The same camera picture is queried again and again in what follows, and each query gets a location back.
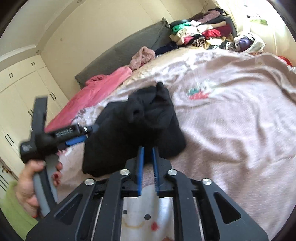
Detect black sweatshirt orange cuffs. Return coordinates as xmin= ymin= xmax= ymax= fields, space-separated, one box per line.
xmin=82 ymin=82 xmax=186 ymax=177

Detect pile of folded clothes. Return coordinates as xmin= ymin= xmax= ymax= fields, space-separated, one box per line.
xmin=170 ymin=8 xmax=237 ymax=49

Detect bag of clothes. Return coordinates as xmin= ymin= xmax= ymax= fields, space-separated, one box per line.
xmin=226 ymin=33 xmax=265 ymax=53

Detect left hand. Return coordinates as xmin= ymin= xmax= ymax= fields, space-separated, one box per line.
xmin=15 ymin=160 xmax=46 ymax=217

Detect pink blanket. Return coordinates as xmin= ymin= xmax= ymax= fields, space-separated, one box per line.
xmin=45 ymin=66 xmax=132 ymax=133

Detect cream wardrobe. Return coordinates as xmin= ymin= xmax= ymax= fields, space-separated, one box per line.
xmin=0 ymin=54 xmax=70 ymax=193

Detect green left sleeve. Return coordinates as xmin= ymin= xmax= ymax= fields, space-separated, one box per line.
xmin=1 ymin=181 xmax=38 ymax=240

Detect dusty pink fuzzy garment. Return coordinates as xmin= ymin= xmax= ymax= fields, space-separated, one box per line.
xmin=129 ymin=46 xmax=156 ymax=71

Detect lilac strawberry print bedsheet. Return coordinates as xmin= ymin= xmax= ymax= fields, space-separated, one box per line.
xmin=56 ymin=48 xmax=296 ymax=241

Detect dark navy garment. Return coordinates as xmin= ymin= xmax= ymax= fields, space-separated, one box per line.
xmin=155 ymin=43 xmax=179 ymax=56

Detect grey quilted headboard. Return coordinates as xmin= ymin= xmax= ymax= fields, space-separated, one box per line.
xmin=75 ymin=18 xmax=171 ymax=88

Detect red bag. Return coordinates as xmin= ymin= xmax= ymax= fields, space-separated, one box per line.
xmin=277 ymin=55 xmax=293 ymax=67

